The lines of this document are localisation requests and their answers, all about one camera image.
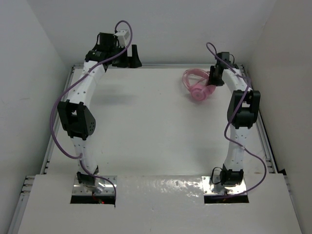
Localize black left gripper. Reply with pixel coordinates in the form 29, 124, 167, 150
108, 44, 140, 68

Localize pink headphones with cable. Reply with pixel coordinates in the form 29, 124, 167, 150
182, 68, 216, 101

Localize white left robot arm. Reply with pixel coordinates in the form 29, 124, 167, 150
54, 30, 142, 192

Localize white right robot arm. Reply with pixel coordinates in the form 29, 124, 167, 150
207, 52, 261, 186

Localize white front cover board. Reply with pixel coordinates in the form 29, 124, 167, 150
19, 175, 301, 234

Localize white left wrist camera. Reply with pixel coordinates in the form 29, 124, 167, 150
114, 30, 131, 47

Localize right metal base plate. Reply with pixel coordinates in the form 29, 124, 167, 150
202, 176, 247, 196

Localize metal base plate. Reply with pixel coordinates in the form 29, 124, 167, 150
72, 176, 117, 195
202, 176, 247, 196

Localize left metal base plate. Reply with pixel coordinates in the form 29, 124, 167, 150
72, 176, 117, 195

